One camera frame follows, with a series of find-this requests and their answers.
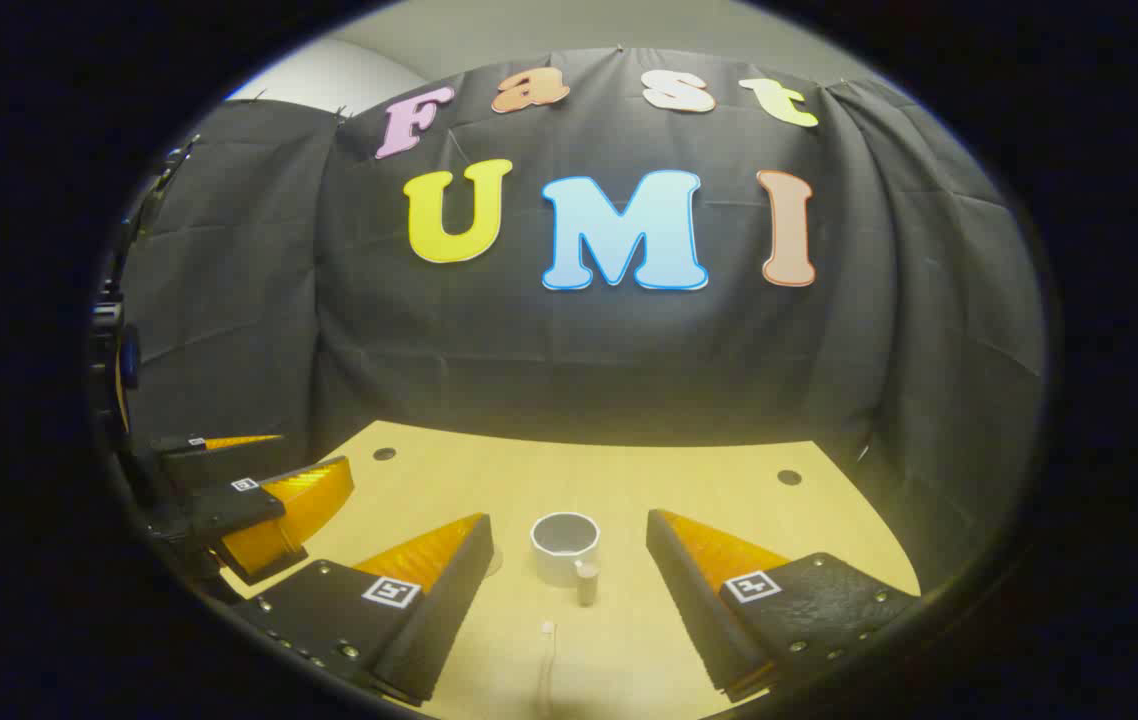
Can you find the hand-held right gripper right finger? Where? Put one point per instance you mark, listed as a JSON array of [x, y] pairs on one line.
[[689, 590]]

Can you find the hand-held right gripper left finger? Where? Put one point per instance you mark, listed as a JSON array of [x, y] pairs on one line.
[[449, 600]]

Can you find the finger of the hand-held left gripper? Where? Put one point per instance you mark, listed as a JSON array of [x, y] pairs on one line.
[[249, 505], [191, 447]]

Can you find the white toothbrush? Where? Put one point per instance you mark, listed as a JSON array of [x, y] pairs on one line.
[[548, 630]]

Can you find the light wooden desktop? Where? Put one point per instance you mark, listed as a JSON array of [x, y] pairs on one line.
[[619, 480]]

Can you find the black backdrop cloth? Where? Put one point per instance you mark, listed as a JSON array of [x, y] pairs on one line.
[[569, 360]]

